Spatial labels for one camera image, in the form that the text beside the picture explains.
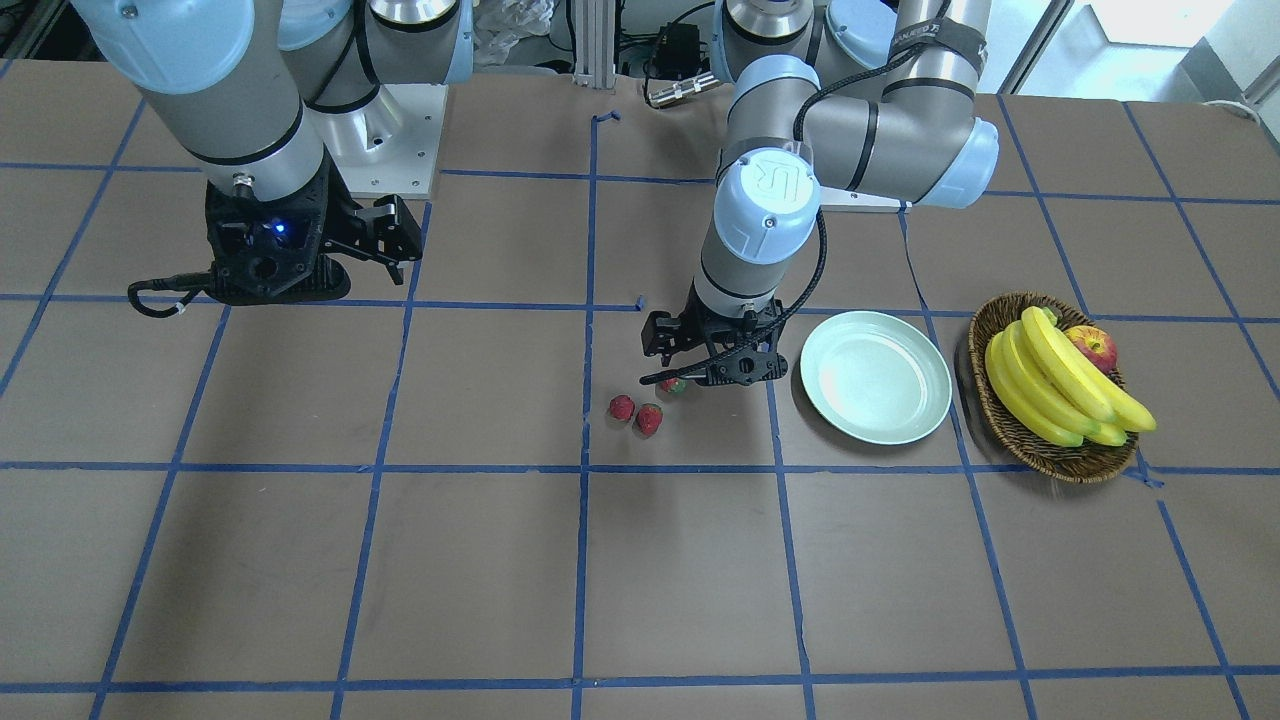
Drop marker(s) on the woven wicker basket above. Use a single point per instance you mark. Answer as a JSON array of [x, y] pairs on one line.
[[991, 422]]

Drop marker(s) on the red yellow apple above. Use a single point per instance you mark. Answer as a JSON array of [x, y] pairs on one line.
[[1095, 345]]

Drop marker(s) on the round red strawberry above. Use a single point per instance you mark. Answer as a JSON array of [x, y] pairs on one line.
[[621, 408]]

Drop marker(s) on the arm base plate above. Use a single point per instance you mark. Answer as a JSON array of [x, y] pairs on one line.
[[860, 203], [389, 146]]

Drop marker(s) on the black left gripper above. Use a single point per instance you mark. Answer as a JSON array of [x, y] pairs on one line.
[[697, 322]]

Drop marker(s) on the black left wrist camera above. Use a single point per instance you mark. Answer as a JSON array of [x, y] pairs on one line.
[[666, 335]]

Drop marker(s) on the yellow banana bunch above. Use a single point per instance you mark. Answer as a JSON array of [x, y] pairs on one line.
[[1054, 391]]

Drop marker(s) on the pointed red strawberry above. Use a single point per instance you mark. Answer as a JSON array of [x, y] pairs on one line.
[[648, 419]]

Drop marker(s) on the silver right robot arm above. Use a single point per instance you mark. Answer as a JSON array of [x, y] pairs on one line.
[[270, 98]]

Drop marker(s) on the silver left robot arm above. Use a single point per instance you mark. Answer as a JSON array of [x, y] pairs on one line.
[[872, 97]]

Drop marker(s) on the pale green plate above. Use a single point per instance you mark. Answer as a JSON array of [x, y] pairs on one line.
[[876, 378]]

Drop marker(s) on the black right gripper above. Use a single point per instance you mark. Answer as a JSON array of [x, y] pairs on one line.
[[337, 213]]

